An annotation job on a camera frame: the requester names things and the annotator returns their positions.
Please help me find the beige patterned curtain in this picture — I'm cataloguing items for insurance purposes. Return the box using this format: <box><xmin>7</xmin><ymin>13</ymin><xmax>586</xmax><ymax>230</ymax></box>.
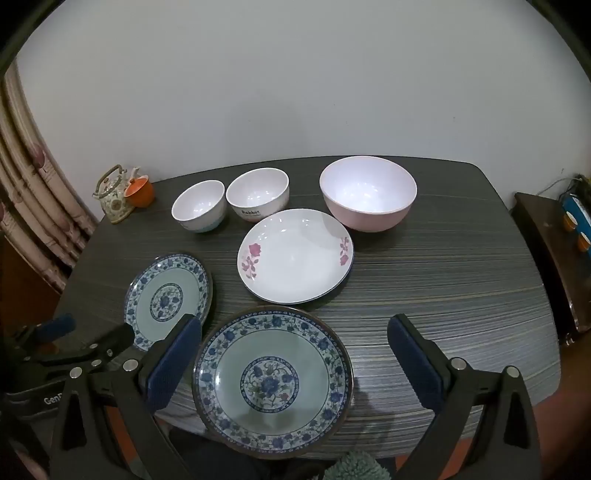
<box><xmin>0</xmin><ymin>60</ymin><xmax>100</xmax><ymax>296</ymax></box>

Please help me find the small blue patterned plate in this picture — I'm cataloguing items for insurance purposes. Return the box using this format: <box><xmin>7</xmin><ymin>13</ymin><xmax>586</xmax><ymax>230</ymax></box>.
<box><xmin>124</xmin><ymin>252</ymin><xmax>213</xmax><ymax>352</ymax></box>

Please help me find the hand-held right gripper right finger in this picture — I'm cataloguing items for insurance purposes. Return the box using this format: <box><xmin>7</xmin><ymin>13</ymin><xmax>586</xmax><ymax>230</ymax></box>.
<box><xmin>387</xmin><ymin>314</ymin><xmax>543</xmax><ymax>480</ymax></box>

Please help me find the small white and blue bowl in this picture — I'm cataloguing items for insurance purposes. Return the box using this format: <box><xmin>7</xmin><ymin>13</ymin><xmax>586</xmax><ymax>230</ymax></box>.
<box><xmin>172</xmin><ymin>180</ymin><xmax>227</xmax><ymax>233</ymax></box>

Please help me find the blue box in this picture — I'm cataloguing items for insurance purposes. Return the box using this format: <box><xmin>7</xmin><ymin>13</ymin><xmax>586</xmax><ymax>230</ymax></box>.
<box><xmin>558</xmin><ymin>194</ymin><xmax>591</xmax><ymax>254</ymax></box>

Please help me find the orange lidded cup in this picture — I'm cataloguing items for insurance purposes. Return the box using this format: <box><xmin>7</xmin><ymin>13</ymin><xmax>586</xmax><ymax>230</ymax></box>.
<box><xmin>124</xmin><ymin>174</ymin><xmax>155</xmax><ymax>208</ymax></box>

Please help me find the floral ceramic teapot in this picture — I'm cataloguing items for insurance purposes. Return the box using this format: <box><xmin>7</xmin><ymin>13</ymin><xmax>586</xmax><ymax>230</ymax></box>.
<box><xmin>92</xmin><ymin>165</ymin><xmax>139</xmax><ymax>224</ymax></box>

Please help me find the dark wooden side cabinet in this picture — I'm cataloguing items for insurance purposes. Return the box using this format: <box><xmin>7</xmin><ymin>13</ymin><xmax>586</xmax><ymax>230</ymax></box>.
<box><xmin>510</xmin><ymin>191</ymin><xmax>591</xmax><ymax>347</ymax></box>

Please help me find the white plate with pink flowers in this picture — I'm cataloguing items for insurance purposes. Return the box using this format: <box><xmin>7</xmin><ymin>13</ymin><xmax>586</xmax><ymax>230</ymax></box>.
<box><xmin>237</xmin><ymin>209</ymin><xmax>355</xmax><ymax>305</ymax></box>

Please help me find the large blue patterned plate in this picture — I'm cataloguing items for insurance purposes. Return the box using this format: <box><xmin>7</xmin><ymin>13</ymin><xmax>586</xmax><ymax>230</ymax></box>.
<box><xmin>191</xmin><ymin>307</ymin><xmax>355</xmax><ymax>459</ymax></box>

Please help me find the large pink bowl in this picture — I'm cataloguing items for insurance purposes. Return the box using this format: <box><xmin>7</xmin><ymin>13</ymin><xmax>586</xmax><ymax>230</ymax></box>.
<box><xmin>319</xmin><ymin>156</ymin><xmax>419</xmax><ymax>232</ymax></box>

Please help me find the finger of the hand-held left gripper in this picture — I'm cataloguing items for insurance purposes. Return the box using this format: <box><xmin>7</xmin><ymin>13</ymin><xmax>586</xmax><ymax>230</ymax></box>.
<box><xmin>25</xmin><ymin>324</ymin><xmax>136</xmax><ymax>384</ymax></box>
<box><xmin>11</xmin><ymin>314</ymin><xmax>77</xmax><ymax>356</ymax></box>

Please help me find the green fluffy cloth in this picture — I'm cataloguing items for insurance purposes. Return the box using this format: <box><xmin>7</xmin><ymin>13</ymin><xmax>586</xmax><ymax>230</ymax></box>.
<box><xmin>323</xmin><ymin>451</ymin><xmax>393</xmax><ymax>480</ymax></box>

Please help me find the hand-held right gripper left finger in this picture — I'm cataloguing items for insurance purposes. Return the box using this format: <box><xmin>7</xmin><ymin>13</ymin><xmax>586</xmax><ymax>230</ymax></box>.
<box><xmin>48</xmin><ymin>314</ymin><xmax>204</xmax><ymax>480</ymax></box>

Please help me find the white cup with text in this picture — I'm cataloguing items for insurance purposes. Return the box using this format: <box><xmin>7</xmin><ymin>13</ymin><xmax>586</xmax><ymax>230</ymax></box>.
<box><xmin>225</xmin><ymin>167</ymin><xmax>291</xmax><ymax>223</ymax></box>

